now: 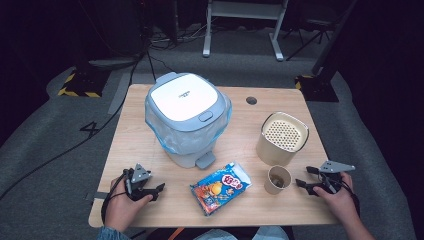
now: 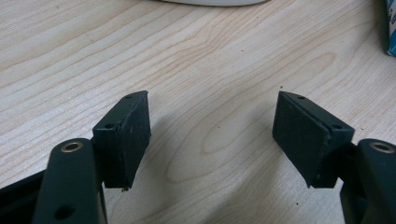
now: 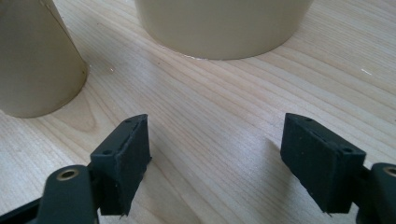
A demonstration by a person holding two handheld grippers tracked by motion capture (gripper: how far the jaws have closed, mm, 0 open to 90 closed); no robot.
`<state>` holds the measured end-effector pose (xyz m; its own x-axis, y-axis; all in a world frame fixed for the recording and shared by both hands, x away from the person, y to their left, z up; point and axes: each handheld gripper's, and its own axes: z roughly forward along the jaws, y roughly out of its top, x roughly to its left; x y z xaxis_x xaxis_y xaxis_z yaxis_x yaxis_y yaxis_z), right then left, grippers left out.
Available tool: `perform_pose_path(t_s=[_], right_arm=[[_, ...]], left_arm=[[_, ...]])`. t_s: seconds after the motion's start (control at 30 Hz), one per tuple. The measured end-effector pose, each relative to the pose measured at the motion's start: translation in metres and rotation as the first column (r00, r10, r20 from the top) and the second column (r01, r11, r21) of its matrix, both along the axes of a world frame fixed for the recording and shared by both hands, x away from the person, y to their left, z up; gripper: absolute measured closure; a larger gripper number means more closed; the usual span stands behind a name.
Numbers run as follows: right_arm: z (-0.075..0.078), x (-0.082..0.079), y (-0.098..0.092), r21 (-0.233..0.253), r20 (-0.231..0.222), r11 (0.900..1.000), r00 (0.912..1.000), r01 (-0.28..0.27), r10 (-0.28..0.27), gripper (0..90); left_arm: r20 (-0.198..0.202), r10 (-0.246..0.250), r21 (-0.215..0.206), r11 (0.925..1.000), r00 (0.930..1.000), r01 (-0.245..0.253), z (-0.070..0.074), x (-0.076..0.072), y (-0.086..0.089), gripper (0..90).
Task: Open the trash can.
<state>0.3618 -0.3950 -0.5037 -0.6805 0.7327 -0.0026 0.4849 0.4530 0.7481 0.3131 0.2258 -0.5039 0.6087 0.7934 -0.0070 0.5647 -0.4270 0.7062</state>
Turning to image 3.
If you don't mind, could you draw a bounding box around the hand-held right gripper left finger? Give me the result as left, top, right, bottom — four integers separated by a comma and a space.
90, 113, 152, 217

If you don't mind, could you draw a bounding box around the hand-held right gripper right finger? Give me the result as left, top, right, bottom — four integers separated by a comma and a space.
279, 112, 367, 215

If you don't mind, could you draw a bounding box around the tall beige paper cup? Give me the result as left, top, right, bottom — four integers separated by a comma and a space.
0, 0, 90, 119

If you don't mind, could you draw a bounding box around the wide beige paper container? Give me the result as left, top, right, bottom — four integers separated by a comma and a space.
134, 0, 314, 61

